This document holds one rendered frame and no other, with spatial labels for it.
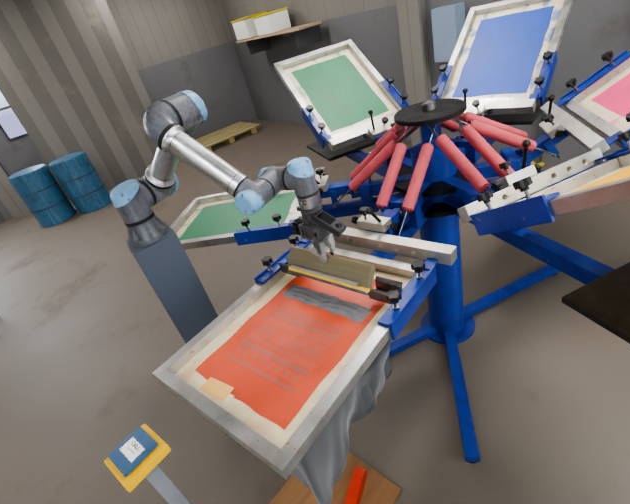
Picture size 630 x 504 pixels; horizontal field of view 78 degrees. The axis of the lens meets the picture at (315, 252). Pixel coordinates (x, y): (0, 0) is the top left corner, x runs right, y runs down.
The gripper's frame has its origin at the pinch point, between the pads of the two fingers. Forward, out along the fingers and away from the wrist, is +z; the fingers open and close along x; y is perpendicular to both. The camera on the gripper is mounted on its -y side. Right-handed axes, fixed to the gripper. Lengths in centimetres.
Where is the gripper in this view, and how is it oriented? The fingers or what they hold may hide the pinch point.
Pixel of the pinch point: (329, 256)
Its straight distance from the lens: 134.6
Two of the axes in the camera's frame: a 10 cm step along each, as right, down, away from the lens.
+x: -6.1, 5.5, -5.8
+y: -7.6, -1.8, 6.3
